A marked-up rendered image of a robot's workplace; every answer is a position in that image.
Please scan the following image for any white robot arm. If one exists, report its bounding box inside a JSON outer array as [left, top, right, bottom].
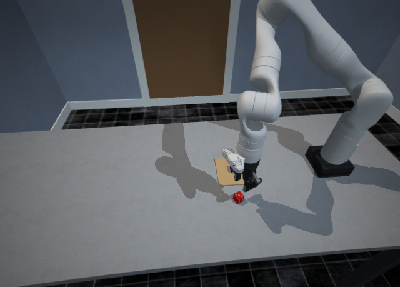
[[222, 0, 393, 173]]

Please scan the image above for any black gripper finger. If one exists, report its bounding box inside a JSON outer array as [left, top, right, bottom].
[[242, 169, 263, 192], [234, 171, 242, 182]]

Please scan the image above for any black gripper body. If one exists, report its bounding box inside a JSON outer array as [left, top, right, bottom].
[[244, 160, 260, 177]]

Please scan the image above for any red die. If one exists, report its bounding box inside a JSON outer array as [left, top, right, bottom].
[[233, 191, 244, 204]]

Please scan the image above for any tan square mat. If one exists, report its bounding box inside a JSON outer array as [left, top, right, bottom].
[[215, 158, 244, 186]]

